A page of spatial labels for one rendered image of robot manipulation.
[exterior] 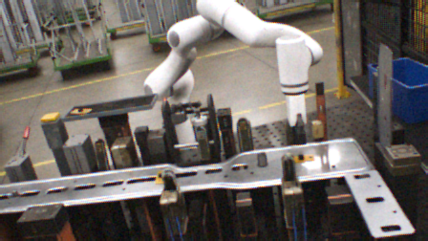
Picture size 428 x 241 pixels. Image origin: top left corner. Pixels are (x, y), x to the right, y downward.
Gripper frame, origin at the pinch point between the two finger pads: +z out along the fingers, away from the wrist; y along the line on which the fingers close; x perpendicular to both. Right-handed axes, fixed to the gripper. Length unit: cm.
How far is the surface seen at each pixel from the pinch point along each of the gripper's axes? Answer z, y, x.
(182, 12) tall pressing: 58, -715, -125
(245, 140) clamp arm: 6.6, -14.8, -17.6
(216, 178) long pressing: 8.9, 5.2, -27.8
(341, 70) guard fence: 80, -296, 83
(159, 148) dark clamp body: 6, -15, -49
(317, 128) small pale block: 3.7, -10.7, 7.8
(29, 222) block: 7, 21, -84
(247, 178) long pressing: 8.7, 7.7, -17.7
